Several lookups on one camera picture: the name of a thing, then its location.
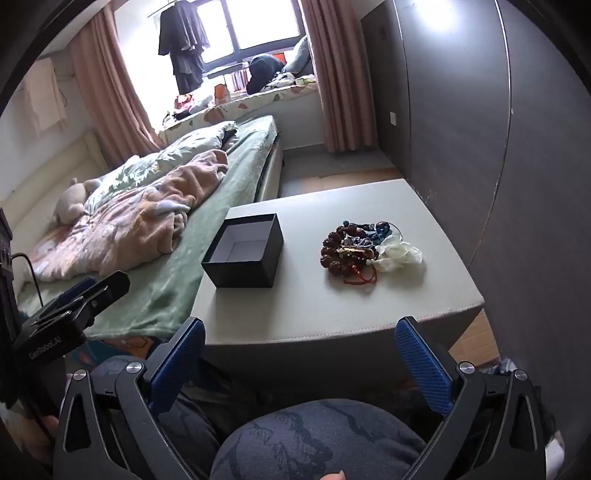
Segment black box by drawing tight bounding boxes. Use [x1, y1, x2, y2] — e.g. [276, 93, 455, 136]
[201, 213, 284, 289]

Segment blue braided bracelet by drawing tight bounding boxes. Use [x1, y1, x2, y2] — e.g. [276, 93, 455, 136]
[353, 222, 393, 245]

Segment grey pillow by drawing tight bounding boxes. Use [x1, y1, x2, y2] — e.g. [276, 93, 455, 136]
[281, 36, 315, 77]

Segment white jade bracelet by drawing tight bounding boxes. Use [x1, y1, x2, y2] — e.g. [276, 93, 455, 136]
[372, 235, 423, 273]

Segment dark hanging clothes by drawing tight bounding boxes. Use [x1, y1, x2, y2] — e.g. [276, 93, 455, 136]
[158, 0, 211, 93]

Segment colourful clothes pile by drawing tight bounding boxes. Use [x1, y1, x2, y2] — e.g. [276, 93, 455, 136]
[173, 92, 215, 116]

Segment beige hanging towel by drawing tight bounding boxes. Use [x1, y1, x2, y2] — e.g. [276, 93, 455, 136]
[22, 56, 69, 134]

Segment black bag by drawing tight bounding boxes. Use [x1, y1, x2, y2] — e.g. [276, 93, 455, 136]
[246, 53, 288, 95]

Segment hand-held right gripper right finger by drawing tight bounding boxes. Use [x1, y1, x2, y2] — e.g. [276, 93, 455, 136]
[394, 316, 548, 480]

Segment pink fleece blanket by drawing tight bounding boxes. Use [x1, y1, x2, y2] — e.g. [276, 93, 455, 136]
[28, 148, 230, 282]

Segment beige plush toy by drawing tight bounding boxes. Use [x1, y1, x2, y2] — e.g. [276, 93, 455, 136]
[52, 178, 101, 225]

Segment red cord bracelet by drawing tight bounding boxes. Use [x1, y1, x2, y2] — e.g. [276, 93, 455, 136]
[344, 265, 378, 284]

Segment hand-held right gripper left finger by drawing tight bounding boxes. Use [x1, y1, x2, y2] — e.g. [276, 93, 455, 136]
[53, 316, 206, 480]

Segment person's right leg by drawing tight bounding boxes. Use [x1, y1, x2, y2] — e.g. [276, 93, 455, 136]
[212, 399, 428, 480]

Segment brown bead bracelet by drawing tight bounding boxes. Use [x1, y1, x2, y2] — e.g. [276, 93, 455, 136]
[321, 222, 377, 278]

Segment pale floral duvet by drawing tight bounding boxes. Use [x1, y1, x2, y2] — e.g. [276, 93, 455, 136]
[83, 121, 238, 215]

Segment floral window seat cushion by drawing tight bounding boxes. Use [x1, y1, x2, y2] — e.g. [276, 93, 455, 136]
[159, 76, 319, 144]

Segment cream headboard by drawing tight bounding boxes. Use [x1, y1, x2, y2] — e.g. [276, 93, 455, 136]
[0, 131, 116, 241]

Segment black cable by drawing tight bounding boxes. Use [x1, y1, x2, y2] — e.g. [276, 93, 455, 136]
[11, 253, 47, 305]

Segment green bed sheet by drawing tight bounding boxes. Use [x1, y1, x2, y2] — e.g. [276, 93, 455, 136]
[18, 114, 282, 344]

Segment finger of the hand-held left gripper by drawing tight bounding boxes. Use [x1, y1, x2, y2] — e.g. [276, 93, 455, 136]
[55, 276, 98, 308]
[69, 271, 131, 324]

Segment pink curtain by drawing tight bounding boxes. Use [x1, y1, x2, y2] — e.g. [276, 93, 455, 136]
[69, 4, 162, 167]
[300, 0, 380, 153]

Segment white cloth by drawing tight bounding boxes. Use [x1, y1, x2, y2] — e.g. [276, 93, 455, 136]
[545, 431, 566, 467]

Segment grey wardrobe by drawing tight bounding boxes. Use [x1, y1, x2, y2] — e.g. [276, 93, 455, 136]
[360, 0, 591, 462]

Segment window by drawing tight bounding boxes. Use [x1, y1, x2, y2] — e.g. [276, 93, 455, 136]
[113, 0, 308, 116]

